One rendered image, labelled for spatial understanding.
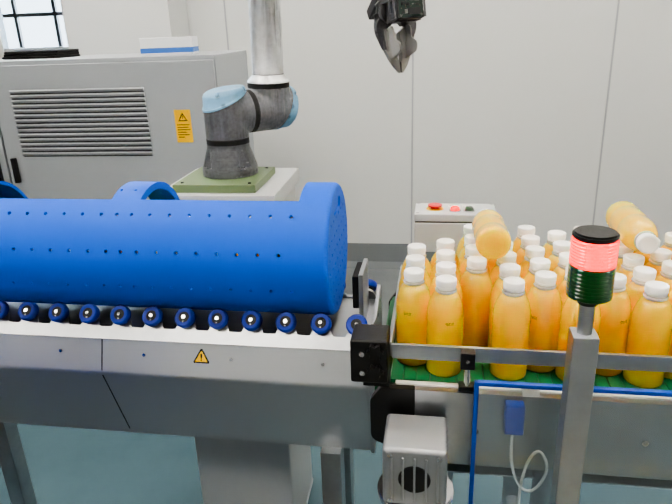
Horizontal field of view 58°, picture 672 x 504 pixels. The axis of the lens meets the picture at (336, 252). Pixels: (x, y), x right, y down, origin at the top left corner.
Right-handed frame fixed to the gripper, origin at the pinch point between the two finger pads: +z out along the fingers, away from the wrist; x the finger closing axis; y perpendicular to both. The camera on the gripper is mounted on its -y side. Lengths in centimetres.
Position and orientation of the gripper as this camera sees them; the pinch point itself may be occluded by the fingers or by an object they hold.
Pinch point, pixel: (398, 66)
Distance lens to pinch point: 134.0
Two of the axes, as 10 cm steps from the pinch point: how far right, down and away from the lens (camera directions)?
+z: 1.2, 9.7, 2.3
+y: 3.6, 1.7, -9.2
